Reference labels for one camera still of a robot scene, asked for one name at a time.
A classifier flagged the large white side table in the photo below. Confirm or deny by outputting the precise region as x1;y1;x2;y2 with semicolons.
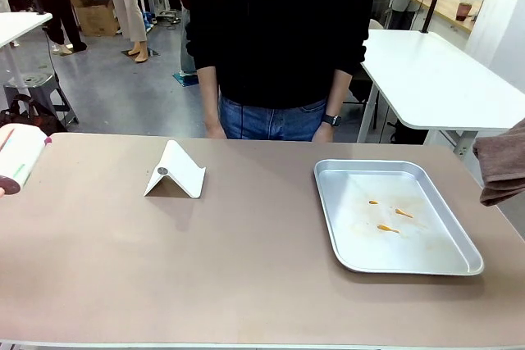
359;29;525;157

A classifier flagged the brown cup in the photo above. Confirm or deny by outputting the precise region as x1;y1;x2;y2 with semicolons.
455;1;473;22

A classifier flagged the silver metal tray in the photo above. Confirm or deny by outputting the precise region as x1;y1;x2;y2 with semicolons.
314;159;485;276

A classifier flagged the grey metal stool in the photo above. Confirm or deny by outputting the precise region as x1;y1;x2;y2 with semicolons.
2;72;80;126

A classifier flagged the brown cardboard box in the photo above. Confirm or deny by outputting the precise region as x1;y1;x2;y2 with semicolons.
69;0;120;38

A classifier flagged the person's left hand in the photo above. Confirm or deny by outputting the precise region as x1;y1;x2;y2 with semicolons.
313;122;336;143

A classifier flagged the pink-handled lint roller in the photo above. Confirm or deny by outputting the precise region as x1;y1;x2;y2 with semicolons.
0;122;53;199

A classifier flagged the person's left forearm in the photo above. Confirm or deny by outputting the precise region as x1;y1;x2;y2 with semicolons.
326;67;354;117

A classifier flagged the brown towel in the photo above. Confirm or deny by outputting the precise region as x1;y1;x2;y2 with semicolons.
472;118;525;207

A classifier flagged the small white side table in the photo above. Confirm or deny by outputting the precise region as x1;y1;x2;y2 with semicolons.
0;11;53;80

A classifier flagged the person's right forearm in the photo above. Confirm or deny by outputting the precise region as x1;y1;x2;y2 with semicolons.
196;65;223;126

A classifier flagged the person in black sweater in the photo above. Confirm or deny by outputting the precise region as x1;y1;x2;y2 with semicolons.
186;0;378;142

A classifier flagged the white folded roller stand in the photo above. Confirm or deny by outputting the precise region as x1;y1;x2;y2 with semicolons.
143;139;207;199

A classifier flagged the dark red bag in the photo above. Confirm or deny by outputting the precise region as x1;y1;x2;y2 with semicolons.
0;94;69;137

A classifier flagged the bystander in light jeans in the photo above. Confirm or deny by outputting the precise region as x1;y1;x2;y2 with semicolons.
166;0;199;76

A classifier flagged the person's right hand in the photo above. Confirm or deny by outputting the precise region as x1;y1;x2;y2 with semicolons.
204;120;227;140

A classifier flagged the wooden counter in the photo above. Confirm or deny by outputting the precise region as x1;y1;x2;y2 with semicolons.
409;0;484;34

